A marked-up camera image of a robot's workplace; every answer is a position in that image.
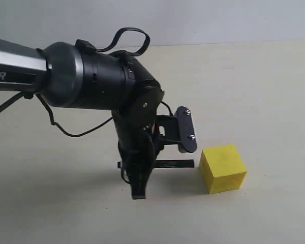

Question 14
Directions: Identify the black and white marker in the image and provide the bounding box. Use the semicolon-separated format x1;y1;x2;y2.
125;159;195;169

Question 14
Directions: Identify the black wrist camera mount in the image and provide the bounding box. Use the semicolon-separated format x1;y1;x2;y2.
175;106;197;153

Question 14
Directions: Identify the yellow foam cube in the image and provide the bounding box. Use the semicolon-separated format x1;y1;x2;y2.
199;144;247;194

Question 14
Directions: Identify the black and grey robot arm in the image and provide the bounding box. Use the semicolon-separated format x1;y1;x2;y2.
0;39;164;200

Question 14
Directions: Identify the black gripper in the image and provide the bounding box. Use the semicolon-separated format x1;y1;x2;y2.
118;115;179;199

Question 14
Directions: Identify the black thin cable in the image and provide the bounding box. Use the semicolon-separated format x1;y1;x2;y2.
35;93;175;138

